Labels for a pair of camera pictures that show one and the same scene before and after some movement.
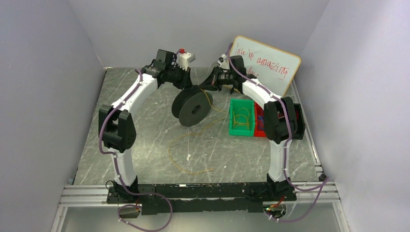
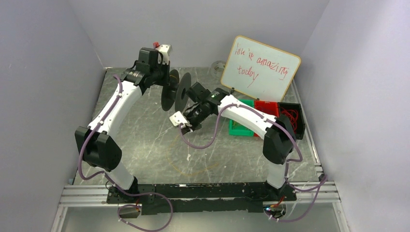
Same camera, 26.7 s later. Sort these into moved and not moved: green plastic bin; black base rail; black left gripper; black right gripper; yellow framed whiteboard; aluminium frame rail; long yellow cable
Moved: black left gripper; black right gripper; long yellow cable
Not moved: green plastic bin; black base rail; aluminium frame rail; yellow framed whiteboard
